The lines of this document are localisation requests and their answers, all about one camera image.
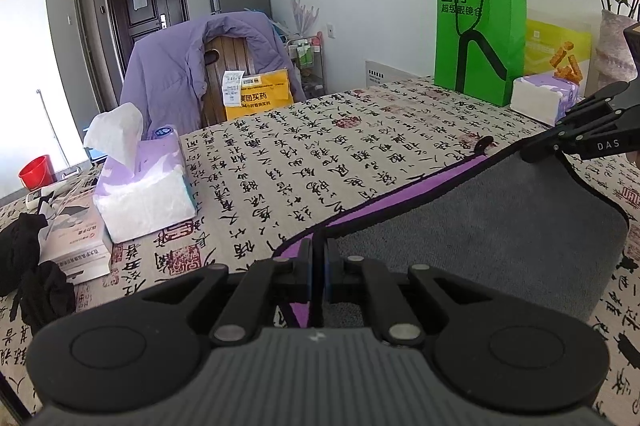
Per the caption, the purple tissue pack left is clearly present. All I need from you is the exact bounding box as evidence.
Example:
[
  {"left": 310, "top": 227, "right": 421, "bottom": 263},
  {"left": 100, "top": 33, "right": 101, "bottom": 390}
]
[{"left": 84, "top": 103, "right": 196, "bottom": 244}]

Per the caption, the calligraphy print tablecloth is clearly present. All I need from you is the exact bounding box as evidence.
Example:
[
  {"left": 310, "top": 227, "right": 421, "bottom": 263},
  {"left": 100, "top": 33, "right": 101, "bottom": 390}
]
[{"left": 1, "top": 79, "right": 639, "bottom": 425}]

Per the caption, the grey purple-edged towel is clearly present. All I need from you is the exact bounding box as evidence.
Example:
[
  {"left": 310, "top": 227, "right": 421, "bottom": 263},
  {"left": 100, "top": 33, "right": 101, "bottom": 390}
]
[{"left": 275, "top": 142, "right": 630, "bottom": 320}]

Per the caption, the red plastic bucket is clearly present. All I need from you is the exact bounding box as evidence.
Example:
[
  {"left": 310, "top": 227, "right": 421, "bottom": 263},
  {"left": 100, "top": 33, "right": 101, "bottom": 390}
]
[{"left": 18, "top": 155, "right": 54, "bottom": 191}]

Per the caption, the mottled ceramic vase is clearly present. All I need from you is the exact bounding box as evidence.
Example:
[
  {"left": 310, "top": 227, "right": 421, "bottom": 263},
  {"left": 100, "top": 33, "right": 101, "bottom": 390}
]
[{"left": 592, "top": 11, "right": 637, "bottom": 90}]

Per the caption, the green paper shopping bag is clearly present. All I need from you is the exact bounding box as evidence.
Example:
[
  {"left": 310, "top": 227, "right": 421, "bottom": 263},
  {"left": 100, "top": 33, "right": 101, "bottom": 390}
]
[{"left": 434, "top": 0, "right": 527, "bottom": 107}]

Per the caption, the wooden chair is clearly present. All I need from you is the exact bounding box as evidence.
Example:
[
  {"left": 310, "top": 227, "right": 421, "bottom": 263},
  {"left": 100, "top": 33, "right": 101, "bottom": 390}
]
[{"left": 201, "top": 37, "right": 255, "bottom": 128}]

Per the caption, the yellow snack box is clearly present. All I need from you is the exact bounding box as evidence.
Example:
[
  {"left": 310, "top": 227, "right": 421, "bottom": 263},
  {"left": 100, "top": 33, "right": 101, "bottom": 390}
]
[{"left": 524, "top": 10, "right": 592, "bottom": 96}]

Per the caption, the small wire shelf rack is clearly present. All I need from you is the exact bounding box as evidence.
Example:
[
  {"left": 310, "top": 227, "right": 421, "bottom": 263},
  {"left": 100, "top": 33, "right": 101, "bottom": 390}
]
[{"left": 286, "top": 31, "right": 326, "bottom": 98}]

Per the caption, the black cloth bundle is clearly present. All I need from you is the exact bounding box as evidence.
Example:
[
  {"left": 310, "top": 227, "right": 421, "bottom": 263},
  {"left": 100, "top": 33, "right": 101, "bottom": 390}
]
[{"left": 0, "top": 213, "right": 76, "bottom": 336}]

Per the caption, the purple jacket on chair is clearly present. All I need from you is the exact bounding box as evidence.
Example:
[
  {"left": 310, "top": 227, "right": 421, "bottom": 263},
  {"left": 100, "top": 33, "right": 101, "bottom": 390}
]
[{"left": 120, "top": 11, "right": 306, "bottom": 140}]

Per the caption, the purple tissue pack right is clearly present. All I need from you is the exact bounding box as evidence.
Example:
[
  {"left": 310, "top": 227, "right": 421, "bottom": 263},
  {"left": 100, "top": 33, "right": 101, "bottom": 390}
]
[{"left": 510, "top": 74, "right": 579, "bottom": 127}]

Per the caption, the yellow parcel bag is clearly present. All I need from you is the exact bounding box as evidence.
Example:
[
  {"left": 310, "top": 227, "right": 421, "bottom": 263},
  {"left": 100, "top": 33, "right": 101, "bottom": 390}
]
[{"left": 221, "top": 69, "right": 294, "bottom": 120}]

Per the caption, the purple tissue pack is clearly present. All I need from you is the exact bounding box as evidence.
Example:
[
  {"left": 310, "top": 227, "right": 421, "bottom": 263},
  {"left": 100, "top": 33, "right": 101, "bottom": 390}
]
[
  {"left": 510, "top": 74, "right": 579, "bottom": 127},
  {"left": 84, "top": 103, "right": 196, "bottom": 244}
]

